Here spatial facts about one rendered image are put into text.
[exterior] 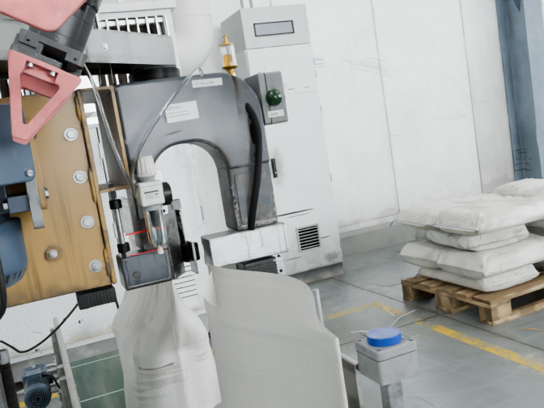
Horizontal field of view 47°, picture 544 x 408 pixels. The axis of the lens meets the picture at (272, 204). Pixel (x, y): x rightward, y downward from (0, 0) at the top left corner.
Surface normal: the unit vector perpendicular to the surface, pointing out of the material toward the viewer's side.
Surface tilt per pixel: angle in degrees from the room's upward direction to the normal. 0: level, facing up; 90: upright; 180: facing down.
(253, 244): 90
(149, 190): 90
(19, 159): 90
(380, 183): 90
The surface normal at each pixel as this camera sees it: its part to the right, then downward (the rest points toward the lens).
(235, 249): 0.37, 0.05
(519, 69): -0.92, 0.18
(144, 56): 0.86, -0.07
